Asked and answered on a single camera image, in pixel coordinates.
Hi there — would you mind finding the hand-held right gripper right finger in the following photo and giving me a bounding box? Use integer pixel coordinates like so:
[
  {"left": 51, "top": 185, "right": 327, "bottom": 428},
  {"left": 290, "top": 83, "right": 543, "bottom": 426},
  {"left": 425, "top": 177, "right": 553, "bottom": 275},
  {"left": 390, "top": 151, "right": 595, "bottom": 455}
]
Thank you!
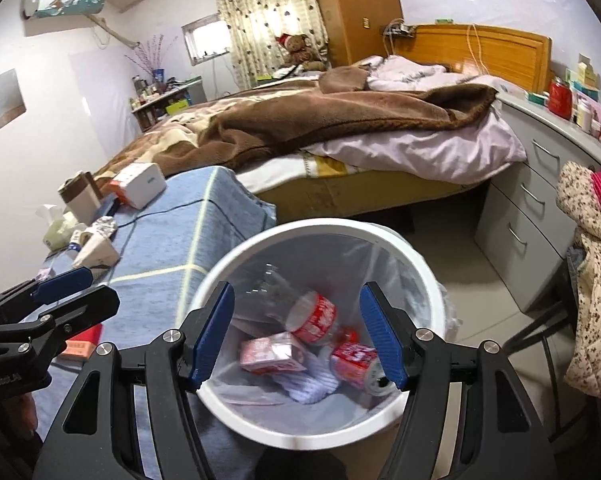
[{"left": 359, "top": 281, "right": 556, "bottom": 480}]

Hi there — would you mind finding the tan bed base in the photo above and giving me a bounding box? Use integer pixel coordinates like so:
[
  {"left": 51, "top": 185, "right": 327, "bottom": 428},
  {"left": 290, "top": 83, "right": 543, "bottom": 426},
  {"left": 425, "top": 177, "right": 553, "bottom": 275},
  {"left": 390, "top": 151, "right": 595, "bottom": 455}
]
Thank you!
[{"left": 258, "top": 170, "right": 491, "bottom": 221}]

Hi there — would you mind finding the black chair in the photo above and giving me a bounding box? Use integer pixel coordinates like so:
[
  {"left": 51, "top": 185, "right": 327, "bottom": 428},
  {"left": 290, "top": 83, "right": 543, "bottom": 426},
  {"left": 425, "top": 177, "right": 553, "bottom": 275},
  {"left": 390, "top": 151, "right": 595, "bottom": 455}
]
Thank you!
[{"left": 503, "top": 245, "right": 601, "bottom": 461}]

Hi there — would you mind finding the floral padded jacket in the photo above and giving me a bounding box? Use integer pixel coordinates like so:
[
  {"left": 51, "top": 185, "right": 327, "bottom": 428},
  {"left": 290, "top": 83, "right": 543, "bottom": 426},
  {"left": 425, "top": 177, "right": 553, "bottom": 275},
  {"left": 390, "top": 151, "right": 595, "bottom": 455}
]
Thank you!
[{"left": 555, "top": 160, "right": 601, "bottom": 401}]

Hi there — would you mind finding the heart patterned curtain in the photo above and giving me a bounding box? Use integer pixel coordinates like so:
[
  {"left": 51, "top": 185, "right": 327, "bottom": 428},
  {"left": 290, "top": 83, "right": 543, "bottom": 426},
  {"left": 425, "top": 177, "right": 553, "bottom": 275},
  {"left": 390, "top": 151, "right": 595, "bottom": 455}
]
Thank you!
[{"left": 210, "top": 0, "right": 331, "bottom": 88}]

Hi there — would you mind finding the clear plastic container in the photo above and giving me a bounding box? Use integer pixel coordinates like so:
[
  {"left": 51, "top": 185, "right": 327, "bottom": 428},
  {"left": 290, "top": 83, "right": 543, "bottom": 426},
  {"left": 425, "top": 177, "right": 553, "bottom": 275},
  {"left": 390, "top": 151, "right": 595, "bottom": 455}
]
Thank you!
[{"left": 245, "top": 260, "right": 301, "bottom": 321}]

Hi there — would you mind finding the red label plastic bottle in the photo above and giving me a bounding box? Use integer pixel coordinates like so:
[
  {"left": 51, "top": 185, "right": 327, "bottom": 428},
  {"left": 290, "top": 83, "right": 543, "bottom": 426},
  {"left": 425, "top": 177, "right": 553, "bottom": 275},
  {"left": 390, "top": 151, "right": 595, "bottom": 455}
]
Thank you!
[{"left": 285, "top": 290, "right": 358, "bottom": 346}]

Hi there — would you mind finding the tan patterned blanket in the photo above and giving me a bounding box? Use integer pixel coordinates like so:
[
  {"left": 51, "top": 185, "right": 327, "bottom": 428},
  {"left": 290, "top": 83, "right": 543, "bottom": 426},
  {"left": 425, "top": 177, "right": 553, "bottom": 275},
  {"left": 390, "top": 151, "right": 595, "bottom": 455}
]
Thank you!
[{"left": 93, "top": 95, "right": 261, "bottom": 181}]

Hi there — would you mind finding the white round bin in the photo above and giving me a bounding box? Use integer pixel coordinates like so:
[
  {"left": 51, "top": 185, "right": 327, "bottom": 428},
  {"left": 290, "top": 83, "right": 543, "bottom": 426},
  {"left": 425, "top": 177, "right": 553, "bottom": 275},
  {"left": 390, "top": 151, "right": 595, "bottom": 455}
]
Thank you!
[{"left": 185, "top": 217, "right": 448, "bottom": 451}]

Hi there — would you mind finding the wooden headboard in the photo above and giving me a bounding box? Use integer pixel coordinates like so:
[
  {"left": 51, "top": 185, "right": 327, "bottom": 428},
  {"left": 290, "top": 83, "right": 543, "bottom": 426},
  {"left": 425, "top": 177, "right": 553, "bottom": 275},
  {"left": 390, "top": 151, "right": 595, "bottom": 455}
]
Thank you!
[{"left": 410, "top": 23, "right": 552, "bottom": 93}]

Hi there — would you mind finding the pink printed carton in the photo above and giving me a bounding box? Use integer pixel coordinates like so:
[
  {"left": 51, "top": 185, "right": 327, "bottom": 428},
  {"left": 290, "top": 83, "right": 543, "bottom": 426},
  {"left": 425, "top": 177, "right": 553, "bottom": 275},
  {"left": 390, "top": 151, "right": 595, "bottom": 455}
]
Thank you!
[{"left": 239, "top": 332, "right": 308, "bottom": 373}]

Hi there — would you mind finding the person's left hand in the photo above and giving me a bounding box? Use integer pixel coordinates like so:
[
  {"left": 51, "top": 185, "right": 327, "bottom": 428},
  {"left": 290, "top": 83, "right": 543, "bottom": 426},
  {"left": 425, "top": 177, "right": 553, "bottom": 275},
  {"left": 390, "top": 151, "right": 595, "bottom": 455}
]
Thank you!
[{"left": 3, "top": 392, "right": 38, "bottom": 441}]

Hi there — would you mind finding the orange cable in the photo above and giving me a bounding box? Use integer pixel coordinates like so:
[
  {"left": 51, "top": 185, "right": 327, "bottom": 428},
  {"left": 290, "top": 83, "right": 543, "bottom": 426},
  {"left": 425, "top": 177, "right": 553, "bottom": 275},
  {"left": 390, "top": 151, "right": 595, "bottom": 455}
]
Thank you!
[{"left": 467, "top": 22, "right": 483, "bottom": 78}]

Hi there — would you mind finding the green white carton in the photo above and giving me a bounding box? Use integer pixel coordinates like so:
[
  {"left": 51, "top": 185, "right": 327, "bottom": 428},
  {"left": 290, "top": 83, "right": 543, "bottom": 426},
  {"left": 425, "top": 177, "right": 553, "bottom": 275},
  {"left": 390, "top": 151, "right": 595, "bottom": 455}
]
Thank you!
[{"left": 565, "top": 55, "right": 598, "bottom": 86}]

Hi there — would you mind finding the black cable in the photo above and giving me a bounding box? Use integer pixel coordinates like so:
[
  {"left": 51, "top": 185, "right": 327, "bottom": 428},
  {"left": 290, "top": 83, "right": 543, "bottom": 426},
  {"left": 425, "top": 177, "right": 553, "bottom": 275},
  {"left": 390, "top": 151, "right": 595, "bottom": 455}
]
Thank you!
[{"left": 113, "top": 199, "right": 208, "bottom": 226}]

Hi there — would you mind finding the brown white tumbler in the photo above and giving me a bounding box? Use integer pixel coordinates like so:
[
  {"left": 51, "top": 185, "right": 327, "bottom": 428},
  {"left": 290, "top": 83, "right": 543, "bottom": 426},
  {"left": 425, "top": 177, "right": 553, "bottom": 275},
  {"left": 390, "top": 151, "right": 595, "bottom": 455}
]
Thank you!
[{"left": 58, "top": 171, "right": 104, "bottom": 226}]

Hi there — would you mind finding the red jar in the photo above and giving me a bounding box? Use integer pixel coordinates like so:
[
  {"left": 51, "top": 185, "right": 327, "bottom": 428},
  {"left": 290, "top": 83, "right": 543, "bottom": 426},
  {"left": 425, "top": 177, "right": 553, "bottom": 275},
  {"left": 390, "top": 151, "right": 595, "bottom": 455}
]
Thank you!
[{"left": 547, "top": 77, "right": 573, "bottom": 120}]

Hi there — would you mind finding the orange white box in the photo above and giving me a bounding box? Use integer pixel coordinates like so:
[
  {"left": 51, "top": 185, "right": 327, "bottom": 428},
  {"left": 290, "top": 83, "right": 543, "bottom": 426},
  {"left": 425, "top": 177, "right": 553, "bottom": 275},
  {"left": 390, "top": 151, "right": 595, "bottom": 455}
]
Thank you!
[{"left": 108, "top": 162, "right": 167, "bottom": 209}]

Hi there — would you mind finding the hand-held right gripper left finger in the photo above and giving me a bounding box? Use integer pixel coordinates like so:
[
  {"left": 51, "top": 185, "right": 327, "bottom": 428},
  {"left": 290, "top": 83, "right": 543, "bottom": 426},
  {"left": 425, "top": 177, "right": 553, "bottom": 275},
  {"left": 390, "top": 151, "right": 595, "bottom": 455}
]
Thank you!
[{"left": 30, "top": 281, "right": 236, "bottom": 480}]

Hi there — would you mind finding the brown teddy bear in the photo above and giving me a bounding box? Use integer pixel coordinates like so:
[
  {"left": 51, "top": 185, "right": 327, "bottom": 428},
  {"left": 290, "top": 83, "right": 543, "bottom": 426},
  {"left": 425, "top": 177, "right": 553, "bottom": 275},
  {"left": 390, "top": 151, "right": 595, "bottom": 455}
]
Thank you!
[{"left": 275, "top": 32, "right": 328, "bottom": 73}]

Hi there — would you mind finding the large white foam wrap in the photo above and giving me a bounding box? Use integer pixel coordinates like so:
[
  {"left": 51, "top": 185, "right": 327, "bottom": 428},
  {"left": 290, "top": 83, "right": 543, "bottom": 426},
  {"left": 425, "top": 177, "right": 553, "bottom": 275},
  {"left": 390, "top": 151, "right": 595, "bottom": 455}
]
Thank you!
[{"left": 280, "top": 355, "right": 341, "bottom": 403}]

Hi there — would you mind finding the white medicine bottle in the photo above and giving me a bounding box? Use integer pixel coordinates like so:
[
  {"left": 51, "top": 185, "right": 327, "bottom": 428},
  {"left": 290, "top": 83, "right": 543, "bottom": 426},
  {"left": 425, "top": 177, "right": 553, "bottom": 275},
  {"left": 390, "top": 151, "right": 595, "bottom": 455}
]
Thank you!
[{"left": 575, "top": 97, "right": 593, "bottom": 131}]

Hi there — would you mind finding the patterned paper cup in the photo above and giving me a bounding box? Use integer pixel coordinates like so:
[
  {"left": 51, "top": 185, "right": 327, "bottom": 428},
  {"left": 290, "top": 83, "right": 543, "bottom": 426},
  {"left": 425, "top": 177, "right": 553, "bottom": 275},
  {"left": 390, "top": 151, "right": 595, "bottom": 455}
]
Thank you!
[{"left": 73, "top": 232, "right": 121, "bottom": 268}]

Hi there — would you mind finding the white wrapped pipe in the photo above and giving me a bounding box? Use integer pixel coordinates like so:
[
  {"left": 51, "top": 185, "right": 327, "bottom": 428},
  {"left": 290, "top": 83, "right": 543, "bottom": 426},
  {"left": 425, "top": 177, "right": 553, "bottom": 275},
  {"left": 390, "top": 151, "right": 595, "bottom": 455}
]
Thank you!
[{"left": 88, "top": 12, "right": 141, "bottom": 51}]

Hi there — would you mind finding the small window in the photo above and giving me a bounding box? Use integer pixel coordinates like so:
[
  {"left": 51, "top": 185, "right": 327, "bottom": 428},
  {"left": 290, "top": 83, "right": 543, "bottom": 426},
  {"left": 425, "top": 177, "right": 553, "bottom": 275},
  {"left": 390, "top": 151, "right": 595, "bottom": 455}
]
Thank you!
[{"left": 182, "top": 14, "right": 231, "bottom": 66}]

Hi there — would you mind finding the grey desk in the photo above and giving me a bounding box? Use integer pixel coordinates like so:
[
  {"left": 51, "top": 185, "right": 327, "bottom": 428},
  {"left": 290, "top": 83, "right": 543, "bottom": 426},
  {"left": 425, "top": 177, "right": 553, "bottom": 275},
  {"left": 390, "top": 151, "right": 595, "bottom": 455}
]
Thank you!
[{"left": 130, "top": 77, "right": 206, "bottom": 133}]

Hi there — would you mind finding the clear plastic bin liner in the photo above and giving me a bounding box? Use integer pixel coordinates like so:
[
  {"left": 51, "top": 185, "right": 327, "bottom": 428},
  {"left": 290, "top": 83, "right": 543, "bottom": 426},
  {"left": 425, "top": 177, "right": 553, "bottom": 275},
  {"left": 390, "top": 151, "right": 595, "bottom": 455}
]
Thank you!
[{"left": 215, "top": 232, "right": 461, "bottom": 408}]

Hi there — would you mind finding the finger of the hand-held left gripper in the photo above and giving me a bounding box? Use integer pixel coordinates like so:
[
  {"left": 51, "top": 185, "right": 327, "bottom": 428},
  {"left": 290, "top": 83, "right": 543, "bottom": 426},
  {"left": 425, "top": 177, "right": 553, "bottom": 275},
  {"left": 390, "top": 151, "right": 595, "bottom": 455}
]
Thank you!
[
  {"left": 0, "top": 285, "right": 121, "bottom": 361},
  {"left": 0, "top": 266, "right": 94, "bottom": 331}
]

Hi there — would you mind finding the power strip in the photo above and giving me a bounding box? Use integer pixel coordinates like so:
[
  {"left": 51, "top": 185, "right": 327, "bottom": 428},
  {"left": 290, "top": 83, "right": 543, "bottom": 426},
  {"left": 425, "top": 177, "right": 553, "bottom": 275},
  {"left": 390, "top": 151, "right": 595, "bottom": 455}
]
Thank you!
[{"left": 380, "top": 19, "right": 416, "bottom": 41}]

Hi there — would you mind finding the silver wrapper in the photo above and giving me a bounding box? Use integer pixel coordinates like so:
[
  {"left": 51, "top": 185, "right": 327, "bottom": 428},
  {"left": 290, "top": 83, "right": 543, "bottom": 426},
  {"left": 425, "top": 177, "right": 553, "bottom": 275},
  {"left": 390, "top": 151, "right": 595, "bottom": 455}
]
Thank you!
[{"left": 88, "top": 216, "right": 118, "bottom": 241}]

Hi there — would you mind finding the red medicine box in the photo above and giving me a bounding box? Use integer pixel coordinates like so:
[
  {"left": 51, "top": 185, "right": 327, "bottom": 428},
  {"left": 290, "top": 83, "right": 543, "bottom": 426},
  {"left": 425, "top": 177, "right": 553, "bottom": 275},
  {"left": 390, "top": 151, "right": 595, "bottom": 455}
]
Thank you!
[{"left": 60, "top": 324, "right": 104, "bottom": 361}]

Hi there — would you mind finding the brown fleece blanket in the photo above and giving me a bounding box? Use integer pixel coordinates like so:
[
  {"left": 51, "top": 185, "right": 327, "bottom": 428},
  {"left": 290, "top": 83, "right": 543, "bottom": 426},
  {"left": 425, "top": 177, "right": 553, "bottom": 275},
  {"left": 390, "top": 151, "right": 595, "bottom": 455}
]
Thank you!
[{"left": 153, "top": 65, "right": 498, "bottom": 178}]

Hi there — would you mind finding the dark blue power bank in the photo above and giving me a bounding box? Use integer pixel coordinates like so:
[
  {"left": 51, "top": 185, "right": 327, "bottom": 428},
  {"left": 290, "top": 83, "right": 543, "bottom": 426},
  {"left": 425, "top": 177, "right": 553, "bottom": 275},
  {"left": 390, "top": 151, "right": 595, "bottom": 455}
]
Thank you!
[{"left": 98, "top": 194, "right": 124, "bottom": 221}]

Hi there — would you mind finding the grey dresser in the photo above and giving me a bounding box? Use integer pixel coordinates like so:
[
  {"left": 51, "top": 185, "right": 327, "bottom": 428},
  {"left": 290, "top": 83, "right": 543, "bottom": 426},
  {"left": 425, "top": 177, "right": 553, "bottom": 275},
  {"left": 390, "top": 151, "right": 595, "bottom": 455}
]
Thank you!
[{"left": 473, "top": 85, "right": 601, "bottom": 313}]

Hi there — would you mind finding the wooden wardrobe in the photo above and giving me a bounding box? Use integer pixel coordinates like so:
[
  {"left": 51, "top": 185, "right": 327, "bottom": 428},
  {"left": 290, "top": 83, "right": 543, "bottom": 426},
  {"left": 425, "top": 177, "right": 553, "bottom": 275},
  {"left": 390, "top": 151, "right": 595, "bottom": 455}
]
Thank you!
[{"left": 305, "top": 0, "right": 406, "bottom": 68}]

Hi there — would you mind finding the vase with branches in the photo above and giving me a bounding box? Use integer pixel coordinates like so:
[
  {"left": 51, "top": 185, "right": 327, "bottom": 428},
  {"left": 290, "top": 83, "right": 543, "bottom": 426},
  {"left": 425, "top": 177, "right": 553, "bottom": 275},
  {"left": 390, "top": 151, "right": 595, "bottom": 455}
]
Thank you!
[{"left": 125, "top": 35, "right": 174, "bottom": 93}]

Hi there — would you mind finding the wall mirror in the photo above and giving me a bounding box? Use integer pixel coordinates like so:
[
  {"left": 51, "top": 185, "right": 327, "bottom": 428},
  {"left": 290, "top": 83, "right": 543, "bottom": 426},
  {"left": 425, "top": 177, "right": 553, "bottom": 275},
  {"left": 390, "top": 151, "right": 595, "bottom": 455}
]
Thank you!
[{"left": 0, "top": 68, "right": 27, "bottom": 136}]

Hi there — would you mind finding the yellow patterned bed sheet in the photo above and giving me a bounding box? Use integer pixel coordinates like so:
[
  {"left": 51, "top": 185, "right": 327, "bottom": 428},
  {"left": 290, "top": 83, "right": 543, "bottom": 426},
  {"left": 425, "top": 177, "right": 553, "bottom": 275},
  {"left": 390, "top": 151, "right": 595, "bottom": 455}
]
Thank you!
[{"left": 238, "top": 152, "right": 371, "bottom": 196}]

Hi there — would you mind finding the green white tissue pack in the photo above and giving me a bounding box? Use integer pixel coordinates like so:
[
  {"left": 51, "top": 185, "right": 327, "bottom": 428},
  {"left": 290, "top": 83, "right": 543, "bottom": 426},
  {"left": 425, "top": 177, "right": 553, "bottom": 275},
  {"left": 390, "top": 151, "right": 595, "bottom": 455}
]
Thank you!
[{"left": 38, "top": 204, "right": 81, "bottom": 252}]

